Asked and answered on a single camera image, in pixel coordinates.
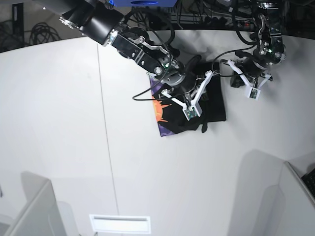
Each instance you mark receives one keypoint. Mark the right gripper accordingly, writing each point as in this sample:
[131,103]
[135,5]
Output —
[187,87]

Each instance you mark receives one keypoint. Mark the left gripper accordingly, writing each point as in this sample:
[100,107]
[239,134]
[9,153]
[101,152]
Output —
[253,72]

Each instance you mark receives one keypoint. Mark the black T-shirt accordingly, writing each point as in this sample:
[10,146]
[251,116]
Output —
[176,113]

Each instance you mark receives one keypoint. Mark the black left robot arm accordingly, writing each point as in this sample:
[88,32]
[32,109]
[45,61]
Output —
[267,40]

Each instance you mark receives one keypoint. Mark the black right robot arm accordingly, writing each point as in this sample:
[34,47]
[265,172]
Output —
[110,27]

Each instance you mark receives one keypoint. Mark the white power strip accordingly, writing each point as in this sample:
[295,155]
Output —
[203,19]

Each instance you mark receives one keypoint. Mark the black keyboard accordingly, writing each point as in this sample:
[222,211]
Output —
[309,181]

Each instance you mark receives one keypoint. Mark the blue box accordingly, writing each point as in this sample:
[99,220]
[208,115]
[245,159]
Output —
[140,3]

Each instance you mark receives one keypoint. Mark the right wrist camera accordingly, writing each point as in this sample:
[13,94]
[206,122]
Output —
[194,110]

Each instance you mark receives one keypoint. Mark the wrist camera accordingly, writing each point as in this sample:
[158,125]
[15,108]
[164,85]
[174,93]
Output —
[252,93]
[194,110]

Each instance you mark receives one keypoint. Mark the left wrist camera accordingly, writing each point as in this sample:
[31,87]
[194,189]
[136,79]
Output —
[252,93]

